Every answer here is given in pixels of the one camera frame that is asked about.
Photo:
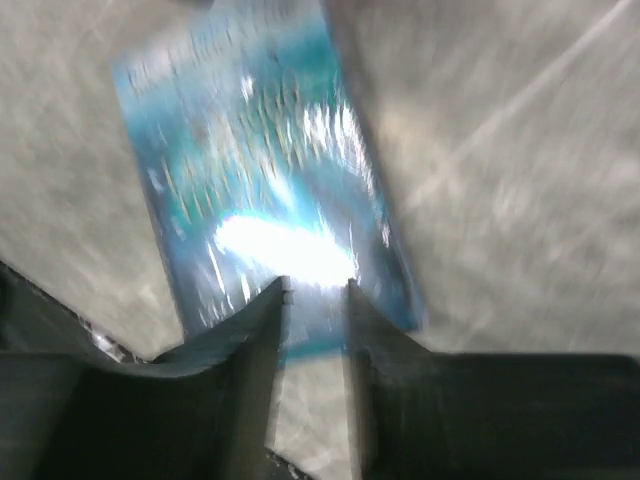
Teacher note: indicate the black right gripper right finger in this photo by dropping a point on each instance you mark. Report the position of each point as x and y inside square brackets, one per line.
[421, 414]

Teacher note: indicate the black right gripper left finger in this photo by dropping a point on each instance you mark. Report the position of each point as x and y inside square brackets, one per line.
[199, 411]

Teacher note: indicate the teal hardcover book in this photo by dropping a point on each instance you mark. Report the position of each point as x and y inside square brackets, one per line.
[253, 166]

